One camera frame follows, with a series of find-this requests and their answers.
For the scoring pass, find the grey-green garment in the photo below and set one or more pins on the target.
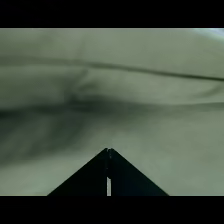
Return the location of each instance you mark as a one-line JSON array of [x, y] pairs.
[[110, 83]]

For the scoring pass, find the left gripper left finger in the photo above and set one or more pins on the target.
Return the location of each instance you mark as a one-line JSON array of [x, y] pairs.
[[90, 180]]

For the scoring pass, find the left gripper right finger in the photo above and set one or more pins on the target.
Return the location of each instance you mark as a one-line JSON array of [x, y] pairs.
[[130, 181]]

